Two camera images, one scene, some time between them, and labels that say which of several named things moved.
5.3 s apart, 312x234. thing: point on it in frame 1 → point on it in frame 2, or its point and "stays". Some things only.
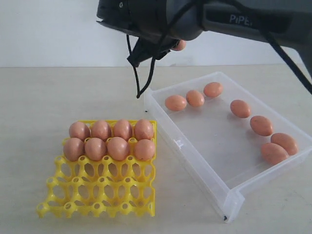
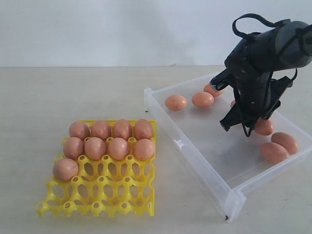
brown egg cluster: (144, 149) stays
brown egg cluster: (181, 46) → (65, 169)
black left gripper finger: (145, 49) → (232, 118)
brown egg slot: (143, 129) stays
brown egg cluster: (194, 98) → (203, 99)
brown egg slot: (101, 129) stays
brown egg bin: (73, 148) stays
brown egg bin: (261, 126) stays
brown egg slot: (79, 129) stays
